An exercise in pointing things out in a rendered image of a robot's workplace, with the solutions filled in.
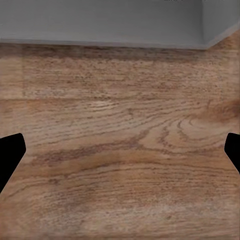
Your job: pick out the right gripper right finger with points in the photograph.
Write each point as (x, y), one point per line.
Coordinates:
(232, 149)

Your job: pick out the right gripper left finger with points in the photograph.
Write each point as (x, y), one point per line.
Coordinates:
(12, 149)

